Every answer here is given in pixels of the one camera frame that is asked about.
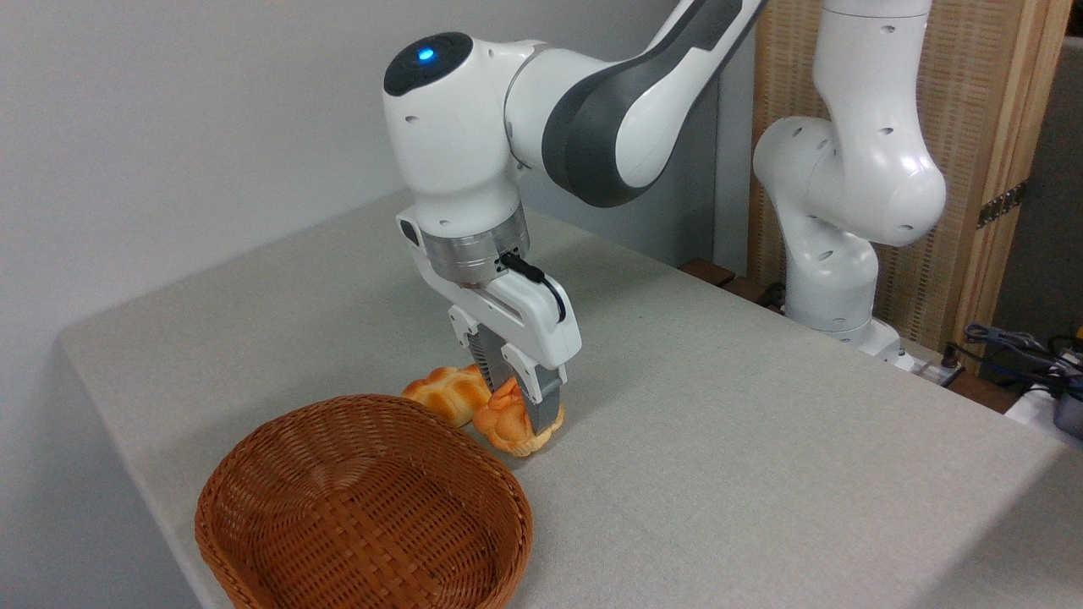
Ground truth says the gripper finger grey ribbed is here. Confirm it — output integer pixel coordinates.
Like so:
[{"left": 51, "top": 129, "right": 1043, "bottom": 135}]
[
  {"left": 500, "top": 342, "right": 567, "bottom": 434},
  {"left": 447, "top": 304, "right": 510, "bottom": 395}
]

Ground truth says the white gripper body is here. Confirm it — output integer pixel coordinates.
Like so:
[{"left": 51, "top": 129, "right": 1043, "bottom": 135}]
[{"left": 396, "top": 215, "right": 584, "bottom": 370}]

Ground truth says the round knotted bread roll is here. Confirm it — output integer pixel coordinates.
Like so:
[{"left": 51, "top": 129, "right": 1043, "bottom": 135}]
[{"left": 471, "top": 377, "right": 566, "bottom": 459}]

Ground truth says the long braided bread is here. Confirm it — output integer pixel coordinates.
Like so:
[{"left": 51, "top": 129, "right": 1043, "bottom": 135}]
[{"left": 400, "top": 364, "right": 494, "bottom": 428}]

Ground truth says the brown wooden block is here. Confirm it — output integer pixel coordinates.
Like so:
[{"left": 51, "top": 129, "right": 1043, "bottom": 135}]
[{"left": 681, "top": 260, "right": 737, "bottom": 288}]

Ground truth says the grey tablecloth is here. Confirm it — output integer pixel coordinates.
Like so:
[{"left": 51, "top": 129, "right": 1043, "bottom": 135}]
[{"left": 58, "top": 188, "right": 1083, "bottom": 609}]

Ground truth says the brown wicker basket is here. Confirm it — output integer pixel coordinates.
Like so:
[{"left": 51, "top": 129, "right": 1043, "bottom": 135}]
[{"left": 194, "top": 393, "right": 535, "bottom": 609}]

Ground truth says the dark metal screen hinge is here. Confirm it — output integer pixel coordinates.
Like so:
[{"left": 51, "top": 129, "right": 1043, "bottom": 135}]
[{"left": 976, "top": 179, "right": 1030, "bottom": 230}]

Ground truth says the wooden woven folding screen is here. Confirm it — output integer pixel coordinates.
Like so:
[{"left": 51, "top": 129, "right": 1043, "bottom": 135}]
[{"left": 748, "top": 0, "right": 1075, "bottom": 375}]

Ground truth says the dark grey partition panel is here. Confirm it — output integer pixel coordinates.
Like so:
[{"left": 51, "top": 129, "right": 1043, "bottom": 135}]
[{"left": 990, "top": 34, "right": 1083, "bottom": 341}]

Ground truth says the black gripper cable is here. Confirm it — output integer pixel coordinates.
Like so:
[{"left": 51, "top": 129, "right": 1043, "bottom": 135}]
[{"left": 498, "top": 251, "right": 568, "bottom": 325}]

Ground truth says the blue cable bundle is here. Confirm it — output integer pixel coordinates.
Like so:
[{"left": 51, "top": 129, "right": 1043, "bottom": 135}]
[{"left": 964, "top": 322, "right": 1060, "bottom": 359}]

